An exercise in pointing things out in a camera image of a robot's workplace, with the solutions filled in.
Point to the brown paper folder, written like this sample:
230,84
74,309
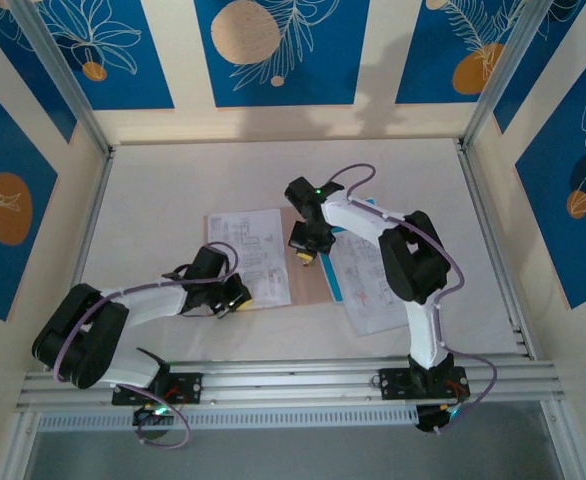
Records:
310,285

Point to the blue sheet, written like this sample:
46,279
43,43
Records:
332,282

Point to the white drawing sheet red stamp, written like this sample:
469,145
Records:
233,235

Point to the white technical drawing sheet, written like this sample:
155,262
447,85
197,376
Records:
368,310

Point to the black arm base connector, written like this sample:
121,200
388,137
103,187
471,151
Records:
148,417
433,420

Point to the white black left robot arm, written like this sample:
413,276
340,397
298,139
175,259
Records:
88,340

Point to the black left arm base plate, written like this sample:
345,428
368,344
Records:
193,387

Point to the aluminium mounting rail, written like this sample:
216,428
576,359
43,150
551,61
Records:
293,382

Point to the aluminium table side rail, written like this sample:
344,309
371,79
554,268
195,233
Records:
493,240
95,210

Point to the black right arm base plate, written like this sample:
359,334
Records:
393,382

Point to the aluminium frame post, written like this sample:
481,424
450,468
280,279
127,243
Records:
63,75
523,65

